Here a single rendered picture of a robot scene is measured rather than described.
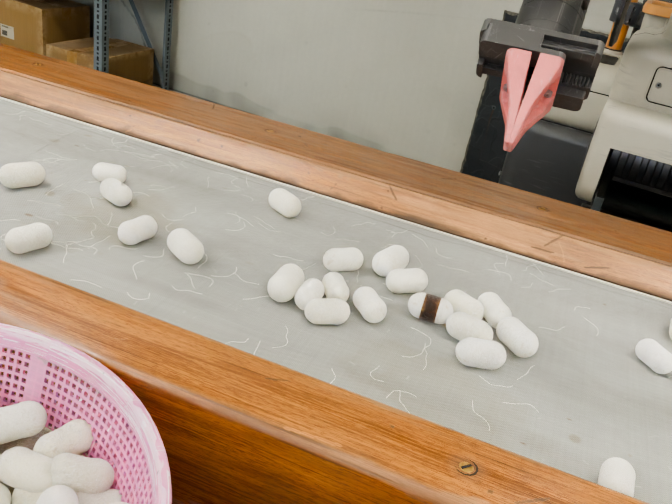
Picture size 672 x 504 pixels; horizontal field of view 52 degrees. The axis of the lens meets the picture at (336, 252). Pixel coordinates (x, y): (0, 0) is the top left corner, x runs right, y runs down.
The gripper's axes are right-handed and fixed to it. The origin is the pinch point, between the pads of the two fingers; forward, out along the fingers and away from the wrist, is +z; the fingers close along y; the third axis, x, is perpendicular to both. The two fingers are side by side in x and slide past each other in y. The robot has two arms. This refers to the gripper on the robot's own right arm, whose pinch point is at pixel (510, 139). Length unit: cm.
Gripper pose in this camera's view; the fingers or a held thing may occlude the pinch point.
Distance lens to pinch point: 60.5
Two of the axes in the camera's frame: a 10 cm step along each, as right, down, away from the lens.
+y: 9.3, 2.8, -2.5
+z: -3.6, 8.7, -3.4
